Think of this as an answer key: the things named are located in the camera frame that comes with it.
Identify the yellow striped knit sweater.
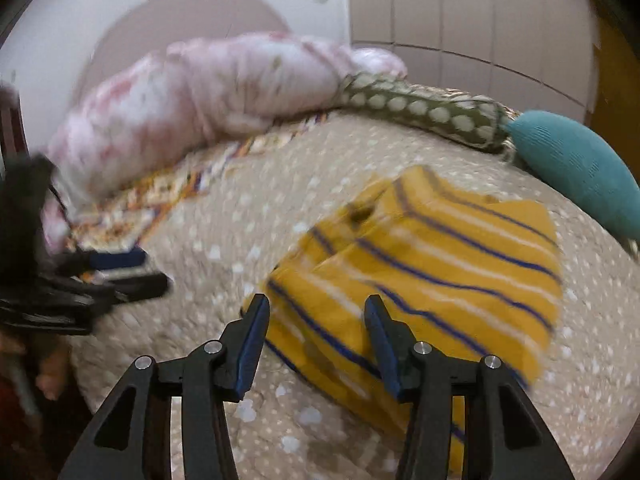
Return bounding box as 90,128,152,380
242,164,565,476

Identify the left hand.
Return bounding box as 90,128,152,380
1,330,70,401

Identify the geometric patterned orange blanket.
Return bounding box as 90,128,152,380
65,113,329,252

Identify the beige dotted quilt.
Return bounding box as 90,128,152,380
74,115,639,479

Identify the pink floral comforter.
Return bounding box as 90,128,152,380
42,32,408,254

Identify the olive polka dot bolster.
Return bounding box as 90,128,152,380
336,73,512,153

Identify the teal cushion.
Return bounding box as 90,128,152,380
504,110,639,242

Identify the pink round headboard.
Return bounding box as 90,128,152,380
72,0,290,105

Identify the brown wooden door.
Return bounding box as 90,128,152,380
590,18,640,177

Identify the white wardrobe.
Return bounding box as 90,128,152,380
349,0,600,122

